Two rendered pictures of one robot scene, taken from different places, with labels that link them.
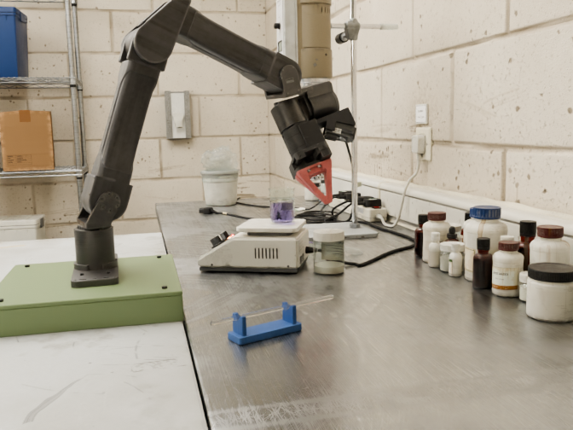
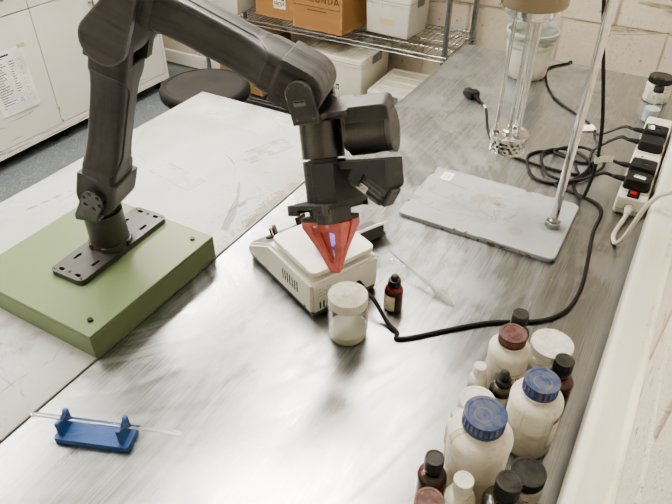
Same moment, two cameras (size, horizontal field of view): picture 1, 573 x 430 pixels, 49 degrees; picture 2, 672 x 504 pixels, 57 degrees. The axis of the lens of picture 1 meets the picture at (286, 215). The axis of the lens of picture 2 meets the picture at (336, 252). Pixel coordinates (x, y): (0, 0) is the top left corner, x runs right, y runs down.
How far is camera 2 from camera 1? 0.94 m
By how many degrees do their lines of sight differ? 49
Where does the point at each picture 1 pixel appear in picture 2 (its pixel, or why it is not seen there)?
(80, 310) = (25, 311)
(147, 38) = (91, 36)
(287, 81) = (295, 104)
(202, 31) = (171, 23)
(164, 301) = (79, 337)
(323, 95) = (368, 124)
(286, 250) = (303, 290)
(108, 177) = (89, 176)
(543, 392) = not seen: outside the picture
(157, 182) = not seen: outside the picture
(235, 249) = (270, 257)
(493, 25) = not seen: outside the picture
